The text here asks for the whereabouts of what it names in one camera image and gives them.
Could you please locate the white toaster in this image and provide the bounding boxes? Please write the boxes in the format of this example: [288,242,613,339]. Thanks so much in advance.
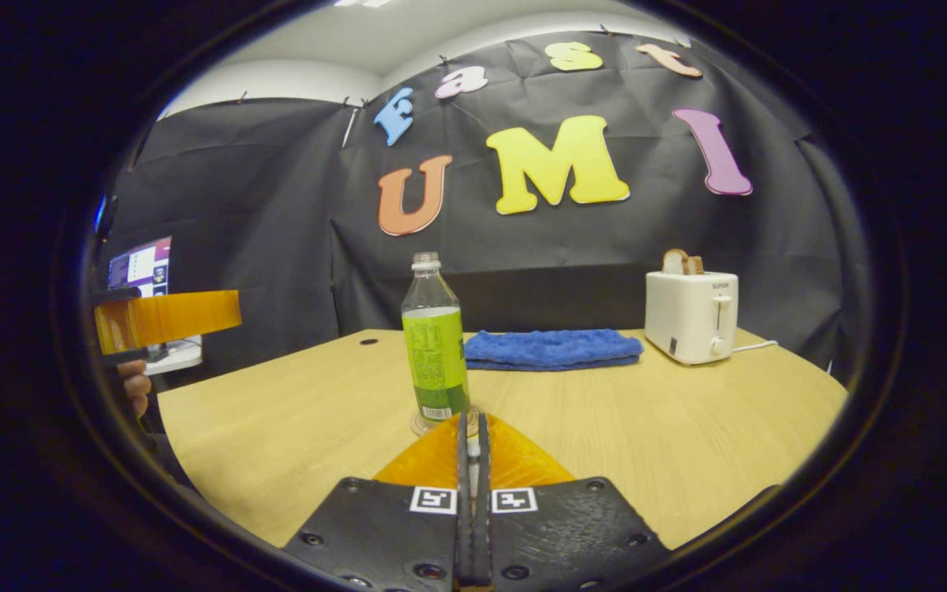
[644,271,740,366]

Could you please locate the white side table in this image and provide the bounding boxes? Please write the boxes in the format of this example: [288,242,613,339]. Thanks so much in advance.
[143,335,203,376]

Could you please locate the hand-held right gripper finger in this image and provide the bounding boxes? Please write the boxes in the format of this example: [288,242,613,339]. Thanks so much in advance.
[473,413,672,592]
[283,413,474,592]

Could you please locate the clear water bottle green label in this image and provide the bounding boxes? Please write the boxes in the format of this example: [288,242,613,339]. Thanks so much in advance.
[401,252,471,424]

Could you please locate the round wooden coaster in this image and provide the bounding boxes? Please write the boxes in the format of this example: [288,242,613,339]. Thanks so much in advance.
[409,407,481,438]

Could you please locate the blue folded towel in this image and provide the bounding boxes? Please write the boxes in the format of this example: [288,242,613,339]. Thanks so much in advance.
[464,329,644,372]

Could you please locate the black backdrop cloth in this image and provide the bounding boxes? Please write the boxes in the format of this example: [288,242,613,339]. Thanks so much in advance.
[95,29,869,387]

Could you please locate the computer monitor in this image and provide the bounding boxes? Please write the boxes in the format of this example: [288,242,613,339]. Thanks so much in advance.
[108,237,173,298]

